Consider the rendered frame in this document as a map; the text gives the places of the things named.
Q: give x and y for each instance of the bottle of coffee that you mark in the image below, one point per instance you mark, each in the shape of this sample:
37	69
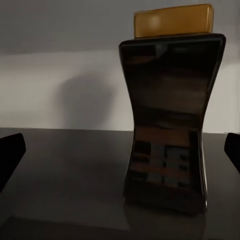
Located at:
170	68

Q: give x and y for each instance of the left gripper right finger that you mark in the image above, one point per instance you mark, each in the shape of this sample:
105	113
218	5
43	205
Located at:
232	149

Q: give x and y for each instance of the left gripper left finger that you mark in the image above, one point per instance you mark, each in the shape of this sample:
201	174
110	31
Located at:
12	149

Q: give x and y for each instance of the shelf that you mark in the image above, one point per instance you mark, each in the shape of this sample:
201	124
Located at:
69	186

